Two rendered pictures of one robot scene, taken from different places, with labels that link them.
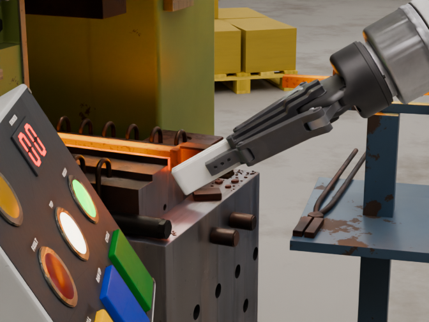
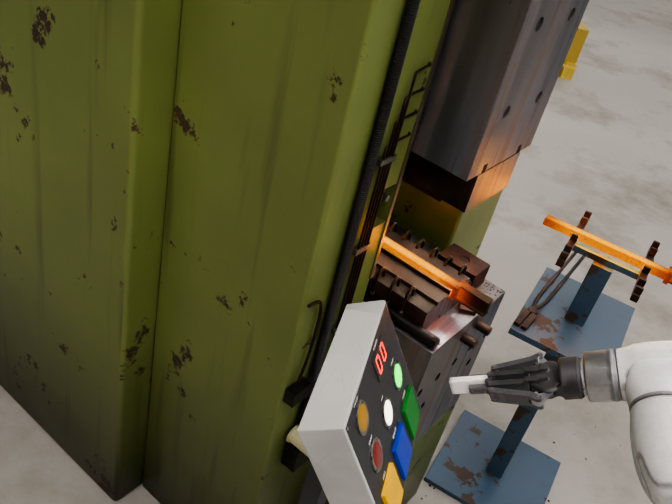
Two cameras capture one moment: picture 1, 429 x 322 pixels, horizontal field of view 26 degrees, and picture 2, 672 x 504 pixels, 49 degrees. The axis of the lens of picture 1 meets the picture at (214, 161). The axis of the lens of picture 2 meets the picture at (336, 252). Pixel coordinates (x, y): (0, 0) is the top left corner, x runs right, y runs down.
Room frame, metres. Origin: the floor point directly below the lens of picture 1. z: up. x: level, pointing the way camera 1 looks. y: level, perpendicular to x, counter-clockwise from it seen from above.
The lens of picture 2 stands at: (-0.11, 0.17, 2.05)
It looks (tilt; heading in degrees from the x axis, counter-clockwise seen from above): 35 degrees down; 8
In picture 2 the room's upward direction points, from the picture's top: 14 degrees clockwise
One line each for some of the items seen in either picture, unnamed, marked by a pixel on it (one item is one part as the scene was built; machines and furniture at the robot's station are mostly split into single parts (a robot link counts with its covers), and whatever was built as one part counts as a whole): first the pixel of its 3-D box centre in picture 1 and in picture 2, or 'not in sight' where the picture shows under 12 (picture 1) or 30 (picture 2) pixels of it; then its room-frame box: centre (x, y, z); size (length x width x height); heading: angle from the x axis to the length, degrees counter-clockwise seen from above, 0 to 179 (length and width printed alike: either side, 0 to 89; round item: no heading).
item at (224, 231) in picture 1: (225, 237); (469, 340); (1.37, -0.02, 0.87); 0.04 x 0.03 x 0.03; 67
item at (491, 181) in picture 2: not in sight; (417, 140); (1.46, 0.26, 1.32); 0.42 x 0.20 x 0.10; 67
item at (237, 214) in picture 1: (242, 221); (483, 328); (1.44, -0.05, 0.87); 0.04 x 0.03 x 0.03; 67
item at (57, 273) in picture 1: (58, 276); (376, 454); (0.73, 0.13, 1.09); 0.05 x 0.03 x 0.04; 157
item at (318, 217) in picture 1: (336, 186); (555, 283); (1.92, -0.27, 0.77); 0.60 x 0.04 x 0.01; 161
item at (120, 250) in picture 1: (127, 271); (408, 412); (0.93, 0.09, 1.01); 0.07 x 0.05 x 0.07; 2
